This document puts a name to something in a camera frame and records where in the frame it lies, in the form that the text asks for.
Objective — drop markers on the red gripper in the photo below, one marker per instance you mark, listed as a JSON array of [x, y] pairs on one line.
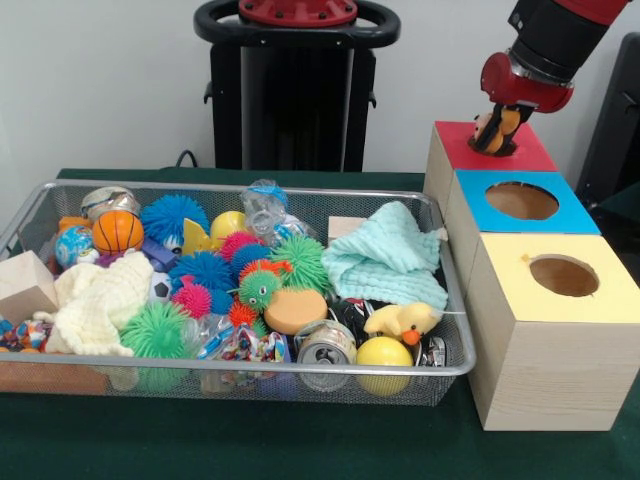
[[525, 90]]

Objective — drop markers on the brown plush toy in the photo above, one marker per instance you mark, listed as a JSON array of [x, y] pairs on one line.
[[495, 125]]

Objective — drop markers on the yellow rubber duck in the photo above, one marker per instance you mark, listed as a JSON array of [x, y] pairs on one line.
[[402, 320]]

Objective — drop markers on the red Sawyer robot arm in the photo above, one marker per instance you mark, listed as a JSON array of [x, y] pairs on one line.
[[560, 35]]

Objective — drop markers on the wooden box with three holes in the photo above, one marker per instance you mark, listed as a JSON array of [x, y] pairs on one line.
[[540, 350]]

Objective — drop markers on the clear mesh bin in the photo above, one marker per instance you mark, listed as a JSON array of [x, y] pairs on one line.
[[452, 385]]

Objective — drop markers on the mint green cloth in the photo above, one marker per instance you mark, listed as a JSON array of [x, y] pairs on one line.
[[390, 260]]

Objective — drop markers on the yellow ball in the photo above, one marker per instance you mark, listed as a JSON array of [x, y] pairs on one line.
[[384, 357]]

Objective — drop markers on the orange foam disc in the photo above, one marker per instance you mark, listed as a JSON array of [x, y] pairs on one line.
[[295, 310]]

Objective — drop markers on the silver soda can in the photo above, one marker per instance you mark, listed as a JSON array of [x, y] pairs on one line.
[[324, 350]]

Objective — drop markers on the blue spiky ball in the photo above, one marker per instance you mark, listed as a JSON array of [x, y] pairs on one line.
[[172, 215]]

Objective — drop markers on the dark green table cloth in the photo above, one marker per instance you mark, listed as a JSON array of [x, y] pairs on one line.
[[300, 440]]

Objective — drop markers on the orange toy basketball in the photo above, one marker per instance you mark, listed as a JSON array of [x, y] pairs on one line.
[[118, 232]]

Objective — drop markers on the green spiky ball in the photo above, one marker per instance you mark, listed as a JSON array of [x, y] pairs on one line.
[[155, 332]]

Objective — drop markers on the cream knitted cloth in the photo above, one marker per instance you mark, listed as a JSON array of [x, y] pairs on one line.
[[95, 300]]

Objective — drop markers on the plain wooden block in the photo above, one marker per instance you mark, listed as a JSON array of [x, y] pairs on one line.
[[25, 285]]

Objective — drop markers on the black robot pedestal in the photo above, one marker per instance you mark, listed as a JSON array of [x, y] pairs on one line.
[[290, 110]]

